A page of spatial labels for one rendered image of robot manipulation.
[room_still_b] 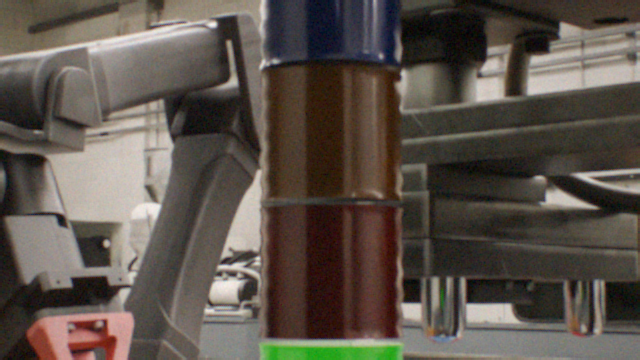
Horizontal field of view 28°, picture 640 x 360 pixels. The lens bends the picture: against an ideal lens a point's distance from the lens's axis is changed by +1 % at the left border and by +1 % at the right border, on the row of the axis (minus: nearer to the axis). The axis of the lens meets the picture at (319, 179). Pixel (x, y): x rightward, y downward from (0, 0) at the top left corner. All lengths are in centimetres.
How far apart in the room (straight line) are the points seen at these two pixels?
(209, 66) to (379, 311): 74
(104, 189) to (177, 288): 1113
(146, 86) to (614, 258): 45
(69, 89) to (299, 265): 57
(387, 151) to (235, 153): 74
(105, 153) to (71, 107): 1128
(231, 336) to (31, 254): 676
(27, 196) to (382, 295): 57
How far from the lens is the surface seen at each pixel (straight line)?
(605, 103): 53
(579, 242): 63
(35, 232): 84
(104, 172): 1214
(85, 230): 1049
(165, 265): 101
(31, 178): 87
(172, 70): 101
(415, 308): 657
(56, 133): 87
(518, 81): 70
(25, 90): 87
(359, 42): 32
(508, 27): 62
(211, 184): 104
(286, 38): 32
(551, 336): 603
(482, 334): 627
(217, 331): 768
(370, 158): 32
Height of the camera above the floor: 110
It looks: 5 degrees up
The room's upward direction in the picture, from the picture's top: straight up
